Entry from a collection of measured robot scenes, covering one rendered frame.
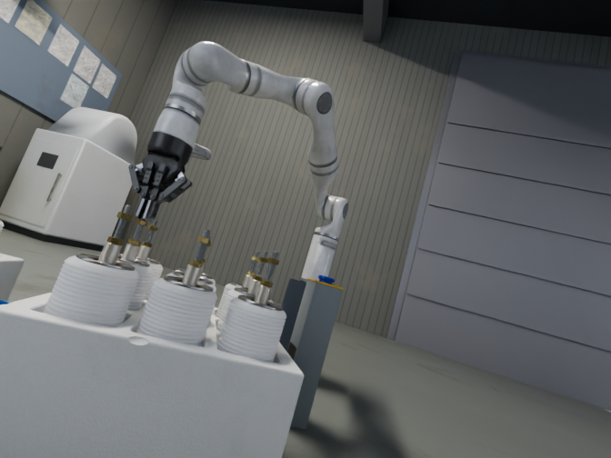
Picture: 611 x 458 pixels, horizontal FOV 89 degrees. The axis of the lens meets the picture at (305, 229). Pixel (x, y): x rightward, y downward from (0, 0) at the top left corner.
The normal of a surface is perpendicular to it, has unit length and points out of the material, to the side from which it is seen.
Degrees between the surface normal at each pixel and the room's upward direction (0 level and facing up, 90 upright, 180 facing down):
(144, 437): 90
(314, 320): 90
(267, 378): 90
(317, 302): 90
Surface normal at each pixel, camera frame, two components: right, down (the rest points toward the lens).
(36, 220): -0.18, -0.21
